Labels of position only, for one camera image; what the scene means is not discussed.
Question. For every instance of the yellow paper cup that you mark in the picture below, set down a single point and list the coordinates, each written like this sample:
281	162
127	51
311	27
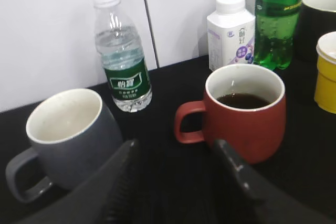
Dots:
324	94

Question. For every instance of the black ceramic mug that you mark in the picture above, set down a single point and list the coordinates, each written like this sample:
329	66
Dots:
316	18

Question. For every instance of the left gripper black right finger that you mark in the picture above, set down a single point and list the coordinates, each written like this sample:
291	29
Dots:
246	204

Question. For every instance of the red ceramic mug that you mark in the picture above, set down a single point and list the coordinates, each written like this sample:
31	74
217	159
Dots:
255	134

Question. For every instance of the clear water bottle green label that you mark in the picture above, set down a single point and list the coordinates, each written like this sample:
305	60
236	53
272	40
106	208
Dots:
119	47

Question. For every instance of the grey ceramic mug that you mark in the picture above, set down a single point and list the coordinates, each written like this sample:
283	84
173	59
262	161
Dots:
72	134

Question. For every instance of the green sprite bottle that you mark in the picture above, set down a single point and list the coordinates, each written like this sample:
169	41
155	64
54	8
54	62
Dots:
276	21

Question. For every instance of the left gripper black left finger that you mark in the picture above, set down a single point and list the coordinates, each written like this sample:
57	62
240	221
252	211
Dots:
121	198

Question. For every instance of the white yogurt carton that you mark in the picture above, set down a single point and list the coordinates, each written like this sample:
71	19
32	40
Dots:
231	34

